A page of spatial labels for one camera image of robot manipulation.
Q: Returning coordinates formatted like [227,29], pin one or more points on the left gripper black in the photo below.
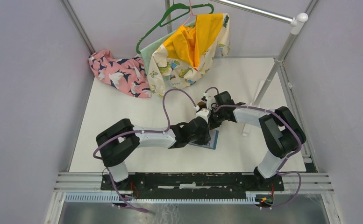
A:
[206,138]

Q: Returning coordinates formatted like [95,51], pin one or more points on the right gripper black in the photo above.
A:
[213,125]

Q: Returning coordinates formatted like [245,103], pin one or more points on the teal card holder wallet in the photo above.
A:
[203,146]

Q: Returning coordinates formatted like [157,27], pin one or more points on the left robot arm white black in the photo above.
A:
[118,142]

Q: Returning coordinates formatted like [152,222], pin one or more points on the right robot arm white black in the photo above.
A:
[282,133]

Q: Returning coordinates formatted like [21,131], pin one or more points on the oval wooden tray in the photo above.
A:
[202,104]

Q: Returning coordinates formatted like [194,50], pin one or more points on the dinosaur print yellow jacket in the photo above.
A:
[188,54]

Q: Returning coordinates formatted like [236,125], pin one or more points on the pink patterned cloth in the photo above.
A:
[126,75]

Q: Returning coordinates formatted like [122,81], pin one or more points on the mint green cloth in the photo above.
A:
[146,53]

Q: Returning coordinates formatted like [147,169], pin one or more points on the green clothes hanger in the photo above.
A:
[164,21]

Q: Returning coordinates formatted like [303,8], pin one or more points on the silver clothes rack pole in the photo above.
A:
[296,23]

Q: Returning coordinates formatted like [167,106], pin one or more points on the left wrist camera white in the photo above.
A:
[204,113]

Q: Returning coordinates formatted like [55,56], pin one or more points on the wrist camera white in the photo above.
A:
[204,113]
[208,100]

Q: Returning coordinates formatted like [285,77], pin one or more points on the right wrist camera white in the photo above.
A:
[208,100]

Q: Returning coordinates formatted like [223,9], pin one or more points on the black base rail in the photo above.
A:
[197,185]

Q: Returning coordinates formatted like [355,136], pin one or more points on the white slotted cable duct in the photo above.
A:
[114,198]

